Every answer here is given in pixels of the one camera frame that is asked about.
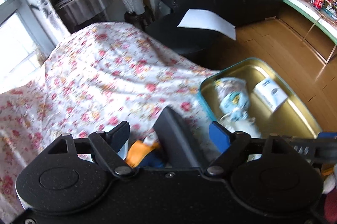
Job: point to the large white tissue packet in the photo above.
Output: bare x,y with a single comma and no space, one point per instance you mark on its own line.
269,92

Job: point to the black leather sofa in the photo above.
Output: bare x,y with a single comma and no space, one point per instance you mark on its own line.
208,48

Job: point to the white paper sheet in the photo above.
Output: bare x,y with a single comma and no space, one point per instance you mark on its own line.
207,20

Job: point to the white sponge brush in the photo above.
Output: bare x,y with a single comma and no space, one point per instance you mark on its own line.
246,125

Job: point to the orange navy fabric pouch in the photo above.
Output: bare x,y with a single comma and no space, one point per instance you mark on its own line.
144,153

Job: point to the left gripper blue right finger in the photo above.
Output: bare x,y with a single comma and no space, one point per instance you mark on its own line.
227,142

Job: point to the green white coffee table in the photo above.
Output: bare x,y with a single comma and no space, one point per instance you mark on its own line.
319,19

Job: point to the teal gold metal tin tray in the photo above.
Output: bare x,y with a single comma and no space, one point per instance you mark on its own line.
251,97

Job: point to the dark side table with magazines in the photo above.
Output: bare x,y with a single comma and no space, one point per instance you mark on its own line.
77,14

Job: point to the floral tablecloth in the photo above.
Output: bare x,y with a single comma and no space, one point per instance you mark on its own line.
96,78

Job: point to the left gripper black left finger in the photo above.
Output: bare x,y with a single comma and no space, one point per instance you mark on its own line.
111,138

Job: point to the black triangular glasses case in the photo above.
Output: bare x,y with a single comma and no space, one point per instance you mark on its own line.
180,147

